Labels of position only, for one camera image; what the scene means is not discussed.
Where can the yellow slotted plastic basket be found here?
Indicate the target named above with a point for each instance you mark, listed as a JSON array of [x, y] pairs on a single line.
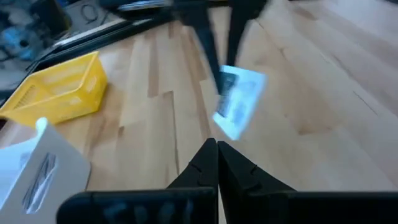
[[62, 90]]

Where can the white antiseptic towelette packet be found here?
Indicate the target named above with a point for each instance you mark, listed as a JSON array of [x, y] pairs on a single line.
[[242, 99]]

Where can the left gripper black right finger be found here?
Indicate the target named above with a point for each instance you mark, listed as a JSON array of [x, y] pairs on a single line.
[[295, 208]]

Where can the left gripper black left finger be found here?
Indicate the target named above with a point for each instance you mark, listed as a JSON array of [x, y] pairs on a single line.
[[140, 208]]

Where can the black aluminium table frame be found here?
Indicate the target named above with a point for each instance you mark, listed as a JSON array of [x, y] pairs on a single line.
[[93, 39]]

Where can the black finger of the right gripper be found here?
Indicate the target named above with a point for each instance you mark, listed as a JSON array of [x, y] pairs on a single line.
[[205, 43], [237, 34]]

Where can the white plastic bin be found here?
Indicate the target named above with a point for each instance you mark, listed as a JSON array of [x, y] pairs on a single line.
[[56, 174]]

